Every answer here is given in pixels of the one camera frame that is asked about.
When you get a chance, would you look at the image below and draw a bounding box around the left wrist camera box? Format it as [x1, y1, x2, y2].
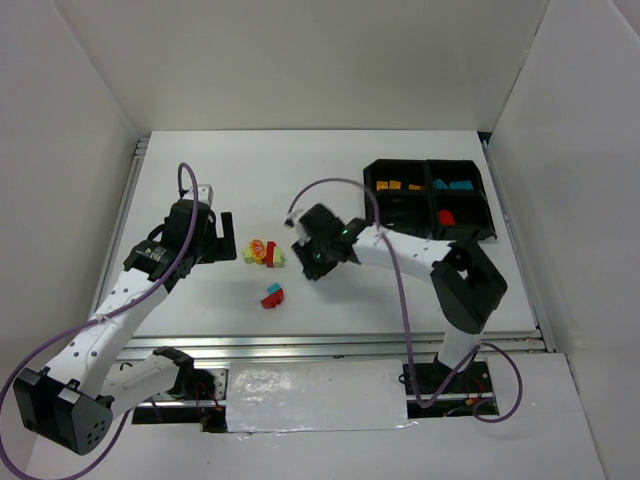
[190, 184, 214, 207]

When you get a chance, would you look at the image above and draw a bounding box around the light green rounded lego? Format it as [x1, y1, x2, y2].
[273, 246, 285, 268]

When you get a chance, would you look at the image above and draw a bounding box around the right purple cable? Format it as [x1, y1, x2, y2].
[288, 178, 524, 424]

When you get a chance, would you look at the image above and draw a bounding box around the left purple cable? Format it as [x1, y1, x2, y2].
[0, 162, 201, 476]

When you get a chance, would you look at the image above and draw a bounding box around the white foil tape panel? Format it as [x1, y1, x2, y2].
[226, 359, 409, 433]

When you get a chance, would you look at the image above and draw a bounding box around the purple cable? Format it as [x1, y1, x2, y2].
[288, 178, 524, 424]
[0, 162, 201, 476]

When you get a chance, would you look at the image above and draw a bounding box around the red rounded lego brick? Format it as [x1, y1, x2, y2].
[438, 210, 456, 226]

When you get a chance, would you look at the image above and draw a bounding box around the teal and green lego brick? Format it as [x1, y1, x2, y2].
[448, 180, 474, 191]

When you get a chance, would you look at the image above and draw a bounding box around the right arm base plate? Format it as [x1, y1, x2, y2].
[398, 361, 498, 419]

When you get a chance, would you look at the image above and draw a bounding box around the aluminium rail frame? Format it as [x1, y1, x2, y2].
[114, 327, 556, 361]

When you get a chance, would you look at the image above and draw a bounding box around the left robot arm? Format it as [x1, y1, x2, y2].
[13, 199, 237, 455]

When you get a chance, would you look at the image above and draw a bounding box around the red half-round lego brick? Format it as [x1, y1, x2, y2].
[261, 289, 284, 309]

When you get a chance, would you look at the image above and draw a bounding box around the red tall lego brick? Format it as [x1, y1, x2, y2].
[264, 241, 276, 268]

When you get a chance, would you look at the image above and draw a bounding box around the light green lego brick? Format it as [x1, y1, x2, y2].
[242, 246, 255, 264]

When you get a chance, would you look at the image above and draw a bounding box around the black four-compartment bin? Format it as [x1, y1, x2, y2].
[363, 159, 497, 242]

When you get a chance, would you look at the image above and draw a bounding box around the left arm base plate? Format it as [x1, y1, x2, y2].
[131, 368, 229, 434]

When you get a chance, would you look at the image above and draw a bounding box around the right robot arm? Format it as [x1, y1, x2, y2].
[285, 203, 508, 407]

